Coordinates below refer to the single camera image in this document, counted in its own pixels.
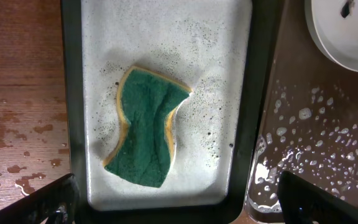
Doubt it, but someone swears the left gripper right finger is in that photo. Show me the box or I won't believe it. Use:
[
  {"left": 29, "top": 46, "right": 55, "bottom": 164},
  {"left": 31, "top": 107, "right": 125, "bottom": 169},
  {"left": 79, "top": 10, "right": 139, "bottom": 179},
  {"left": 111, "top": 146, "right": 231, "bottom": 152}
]
[{"left": 277, "top": 171, "right": 358, "bottom": 224}]

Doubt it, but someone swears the large brown serving tray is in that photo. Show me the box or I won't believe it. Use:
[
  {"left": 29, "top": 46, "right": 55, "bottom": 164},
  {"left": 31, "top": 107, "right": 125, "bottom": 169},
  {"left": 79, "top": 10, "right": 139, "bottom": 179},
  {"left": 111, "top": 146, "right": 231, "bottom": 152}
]
[{"left": 239, "top": 1, "right": 358, "bottom": 223}]

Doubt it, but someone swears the pale green plate top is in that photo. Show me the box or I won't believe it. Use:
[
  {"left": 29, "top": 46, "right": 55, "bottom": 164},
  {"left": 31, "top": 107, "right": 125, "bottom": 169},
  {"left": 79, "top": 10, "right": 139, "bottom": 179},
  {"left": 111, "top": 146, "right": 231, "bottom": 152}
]
[{"left": 304, "top": 0, "right": 358, "bottom": 72}]

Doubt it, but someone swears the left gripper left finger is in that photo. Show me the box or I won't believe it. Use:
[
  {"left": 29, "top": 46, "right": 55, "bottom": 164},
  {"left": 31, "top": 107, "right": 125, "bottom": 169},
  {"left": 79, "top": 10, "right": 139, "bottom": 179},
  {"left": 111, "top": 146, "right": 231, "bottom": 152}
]
[{"left": 0, "top": 174, "right": 80, "bottom": 224}]

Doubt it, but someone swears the green yellow sponge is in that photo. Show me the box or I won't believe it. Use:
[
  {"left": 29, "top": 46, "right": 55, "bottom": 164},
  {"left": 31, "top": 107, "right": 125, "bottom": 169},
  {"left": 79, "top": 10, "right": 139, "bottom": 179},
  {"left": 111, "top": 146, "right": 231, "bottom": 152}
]
[{"left": 103, "top": 66, "right": 192, "bottom": 188}]

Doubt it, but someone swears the small black soapy tray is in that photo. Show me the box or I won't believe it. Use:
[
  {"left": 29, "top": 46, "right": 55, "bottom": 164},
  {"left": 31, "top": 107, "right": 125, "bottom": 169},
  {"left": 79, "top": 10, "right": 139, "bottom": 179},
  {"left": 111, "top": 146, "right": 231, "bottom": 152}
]
[{"left": 62, "top": 1, "right": 287, "bottom": 223}]

